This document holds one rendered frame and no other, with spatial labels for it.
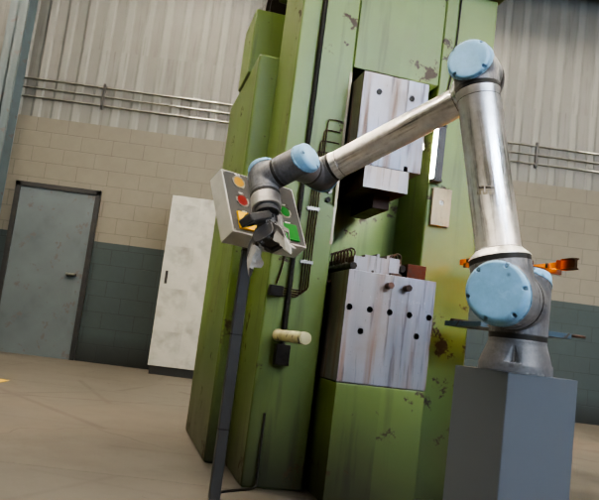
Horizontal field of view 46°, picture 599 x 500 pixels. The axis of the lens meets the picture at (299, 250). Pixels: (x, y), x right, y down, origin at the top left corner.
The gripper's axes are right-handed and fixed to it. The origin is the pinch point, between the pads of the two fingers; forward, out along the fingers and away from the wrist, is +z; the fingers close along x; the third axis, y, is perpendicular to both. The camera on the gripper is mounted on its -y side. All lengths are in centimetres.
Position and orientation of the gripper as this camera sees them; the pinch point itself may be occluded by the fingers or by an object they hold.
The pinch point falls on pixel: (268, 265)
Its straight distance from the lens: 194.0
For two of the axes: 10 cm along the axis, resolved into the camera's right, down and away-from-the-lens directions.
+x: -7.8, 4.1, 4.7
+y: 6.1, 3.7, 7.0
